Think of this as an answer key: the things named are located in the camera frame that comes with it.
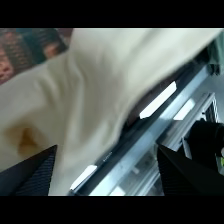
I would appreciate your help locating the silver frame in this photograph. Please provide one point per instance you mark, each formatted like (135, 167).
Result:
(160, 140)

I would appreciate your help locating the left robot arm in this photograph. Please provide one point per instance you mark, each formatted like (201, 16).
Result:
(208, 141)

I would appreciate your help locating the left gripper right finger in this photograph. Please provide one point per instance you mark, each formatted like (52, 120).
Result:
(186, 178)

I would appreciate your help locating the cream garment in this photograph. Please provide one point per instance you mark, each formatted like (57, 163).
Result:
(86, 100)

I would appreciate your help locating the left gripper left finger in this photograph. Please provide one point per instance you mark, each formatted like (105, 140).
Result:
(31, 176)

